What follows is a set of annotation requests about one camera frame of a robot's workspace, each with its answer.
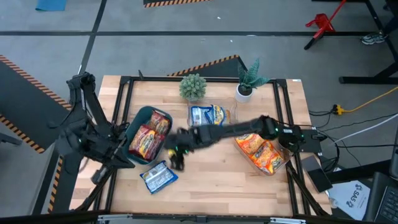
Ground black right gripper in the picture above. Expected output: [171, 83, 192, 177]
[164, 126, 203, 172]

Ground red Maruchan ramen packet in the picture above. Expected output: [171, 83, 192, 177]
[143, 133, 165, 162]
[128, 124, 157, 159]
[147, 110, 172, 136]

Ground dark teal plastic bin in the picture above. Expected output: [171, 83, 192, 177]
[123, 105, 174, 166]

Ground blue Maruchan ramen packet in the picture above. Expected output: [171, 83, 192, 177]
[139, 160, 179, 195]
[207, 105, 232, 125]
[190, 105, 214, 127]

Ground black hazard-striped floor mat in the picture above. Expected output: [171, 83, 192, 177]
[167, 54, 248, 78]
[30, 146, 85, 215]
[0, 54, 79, 155]
[142, 0, 211, 9]

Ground clear plastic container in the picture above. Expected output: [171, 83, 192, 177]
[233, 132, 293, 177]
[186, 98, 239, 128]

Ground round green succulent plant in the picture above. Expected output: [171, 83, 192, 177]
[178, 73, 208, 102]

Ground aloe plant in white pot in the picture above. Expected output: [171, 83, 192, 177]
[234, 58, 271, 104]

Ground flat black box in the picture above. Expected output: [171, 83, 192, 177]
[300, 154, 334, 194]

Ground blue floor mat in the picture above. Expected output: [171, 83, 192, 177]
[35, 0, 68, 12]

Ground white printed paper sheet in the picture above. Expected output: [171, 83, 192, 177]
[327, 179, 371, 221]

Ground black laptop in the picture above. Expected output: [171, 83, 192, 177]
[363, 171, 398, 223]

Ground person's shoe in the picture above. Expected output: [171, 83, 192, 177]
[360, 32, 387, 46]

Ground person's leg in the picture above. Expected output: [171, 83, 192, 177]
[382, 0, 398, 35]

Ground black aluminium table frame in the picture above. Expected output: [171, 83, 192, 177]
[70, 70, 332, 220]

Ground black cable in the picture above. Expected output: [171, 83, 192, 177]
[337, 142, 398, 149]

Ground white cable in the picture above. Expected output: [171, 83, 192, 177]
[332, 113, 398, 144]

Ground yellow power cable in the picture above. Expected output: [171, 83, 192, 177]
[332, 85, 398, 115]

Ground black desk leg frame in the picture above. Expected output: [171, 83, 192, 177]
[303, 0, 398, 85]

